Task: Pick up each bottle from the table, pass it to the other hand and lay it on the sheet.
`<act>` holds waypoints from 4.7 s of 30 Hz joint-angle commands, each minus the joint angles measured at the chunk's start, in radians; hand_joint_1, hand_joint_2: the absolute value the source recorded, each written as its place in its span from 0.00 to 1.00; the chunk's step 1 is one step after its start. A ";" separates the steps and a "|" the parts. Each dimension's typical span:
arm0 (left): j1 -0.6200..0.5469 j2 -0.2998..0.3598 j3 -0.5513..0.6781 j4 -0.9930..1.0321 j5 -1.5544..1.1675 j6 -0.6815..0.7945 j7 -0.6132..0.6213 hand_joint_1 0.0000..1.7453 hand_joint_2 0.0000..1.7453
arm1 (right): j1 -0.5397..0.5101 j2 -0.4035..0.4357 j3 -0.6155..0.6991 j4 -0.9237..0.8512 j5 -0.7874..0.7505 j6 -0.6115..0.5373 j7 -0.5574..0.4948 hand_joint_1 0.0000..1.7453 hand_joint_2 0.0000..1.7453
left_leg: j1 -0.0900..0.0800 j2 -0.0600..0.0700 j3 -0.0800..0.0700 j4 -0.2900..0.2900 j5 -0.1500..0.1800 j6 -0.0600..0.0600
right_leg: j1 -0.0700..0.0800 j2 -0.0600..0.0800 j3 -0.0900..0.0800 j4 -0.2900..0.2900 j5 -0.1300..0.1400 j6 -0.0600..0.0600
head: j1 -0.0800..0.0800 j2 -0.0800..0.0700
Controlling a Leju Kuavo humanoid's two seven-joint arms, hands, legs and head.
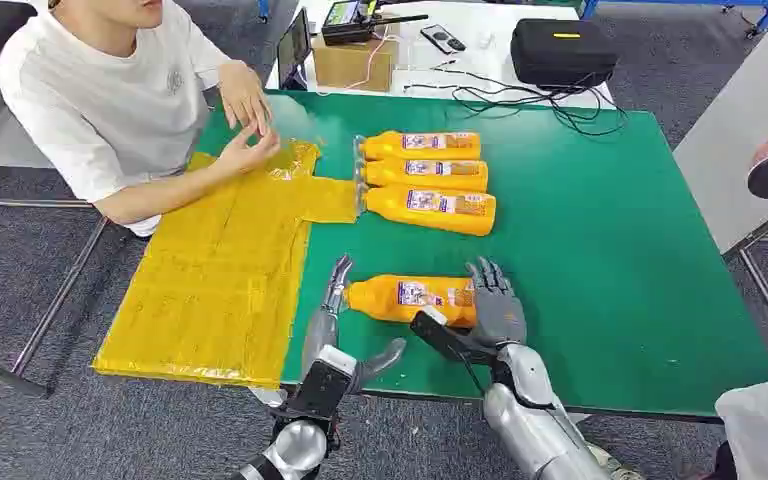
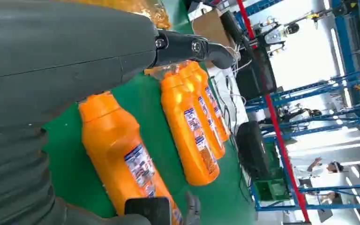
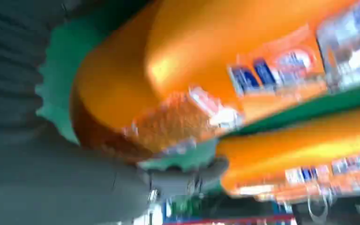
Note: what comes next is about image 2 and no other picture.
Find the orange drink bottle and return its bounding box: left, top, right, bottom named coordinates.
left=189, top=61, right=230, bottom=142
left=180, top=67, right=226, bottom=159
left=78, top=90, right=184, bottom=225
left=160, top=74, right=220, bottom=186

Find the green table mat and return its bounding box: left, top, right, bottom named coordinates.
left=42, top=0, right=257, bottom=225

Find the white table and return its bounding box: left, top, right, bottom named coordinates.
left=206, top=67, right=249, bottom=125

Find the black zip case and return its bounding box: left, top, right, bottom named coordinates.
left=236, top=121, right=272, bottom=181

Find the large black panel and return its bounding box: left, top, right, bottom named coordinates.
left=236, top=46, right=278, bottom=101

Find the brown cardboard box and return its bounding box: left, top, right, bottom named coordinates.
left=192, top=8, right=240, bottom=68

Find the red metal pole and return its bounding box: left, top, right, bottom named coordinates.
left=236, top=0, right=311, bottom=224

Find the yellow plastic sheet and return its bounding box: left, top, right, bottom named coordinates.
left=59, top=0, right=171, bottom=29

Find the green plastic crate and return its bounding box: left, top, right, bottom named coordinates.
left=254, top=142, right=291, bottom=202

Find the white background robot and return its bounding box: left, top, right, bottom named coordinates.
left=254, top=15, right=302, bottom=57

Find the person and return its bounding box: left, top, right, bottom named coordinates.
left=295, top=157, right=345, bottom=206

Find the black cable bundle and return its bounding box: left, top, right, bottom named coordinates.
left=211, top=74, right=252, bottom=203

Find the blue metal frame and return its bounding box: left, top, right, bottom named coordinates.
left=234, top=0, right=360, bottom=212

